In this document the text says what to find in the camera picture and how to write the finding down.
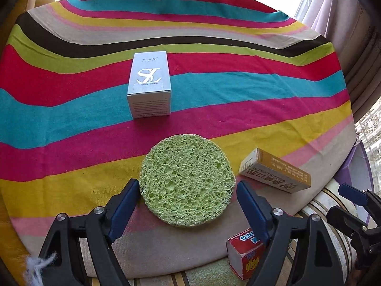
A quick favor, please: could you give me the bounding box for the purple cardboard box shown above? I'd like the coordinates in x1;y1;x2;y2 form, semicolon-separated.
333;141;375;227

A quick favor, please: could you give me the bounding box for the striped sofa cushion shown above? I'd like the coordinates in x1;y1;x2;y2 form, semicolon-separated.
112;179;357;285

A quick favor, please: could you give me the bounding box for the white fluff tuft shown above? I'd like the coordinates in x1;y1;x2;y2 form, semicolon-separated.
23;252;57;286

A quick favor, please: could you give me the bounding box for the red white blue box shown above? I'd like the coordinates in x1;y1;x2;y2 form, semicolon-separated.
226;228;266;280

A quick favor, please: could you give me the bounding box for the orange white flat box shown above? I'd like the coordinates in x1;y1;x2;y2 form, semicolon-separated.
239;148;312;193

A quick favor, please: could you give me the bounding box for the green round sponge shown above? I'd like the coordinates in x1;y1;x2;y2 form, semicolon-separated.
139;134;236;227

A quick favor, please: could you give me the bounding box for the striped colourful cloth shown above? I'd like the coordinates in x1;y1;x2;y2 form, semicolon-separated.
1;0;356;256

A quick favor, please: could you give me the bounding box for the white SL box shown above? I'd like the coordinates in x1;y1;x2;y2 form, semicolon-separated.
127;51;172;119

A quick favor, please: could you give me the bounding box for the beige pleated curtain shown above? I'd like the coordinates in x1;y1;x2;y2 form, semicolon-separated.
296;0;380;122

